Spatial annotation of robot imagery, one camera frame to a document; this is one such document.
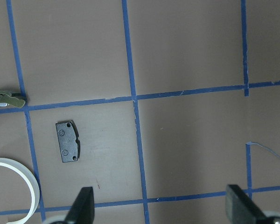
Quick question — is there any black brake pad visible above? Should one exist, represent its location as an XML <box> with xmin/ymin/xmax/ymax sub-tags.
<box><xmin>56</xmin><ymin>120</ymin><xmax>80</xmax><ymax>163</ymax></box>

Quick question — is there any white curved plastic bracket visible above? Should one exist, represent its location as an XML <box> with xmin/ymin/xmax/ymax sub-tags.
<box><xmin>0</xmin><ymin>157</ymin><xmax>40</xmax><ymax>224</ymax></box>

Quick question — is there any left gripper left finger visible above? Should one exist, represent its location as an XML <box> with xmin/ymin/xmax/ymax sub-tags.
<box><xmin>64</xmin><ymin>187</ymin><xmax>94</xmax><ymax>224</ymax></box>

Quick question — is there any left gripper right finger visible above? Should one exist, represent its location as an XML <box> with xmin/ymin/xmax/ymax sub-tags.
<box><xmin>225</xmin><ymin>184</ymin><xmax>266</xmax><ymax>224</ymax></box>

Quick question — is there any green curved brake shoe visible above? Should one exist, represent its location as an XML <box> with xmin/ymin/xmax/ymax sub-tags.
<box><xmin>0</xmin><ymin>91</ymin><xmax>26</xmax><ymax>108</ymax></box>

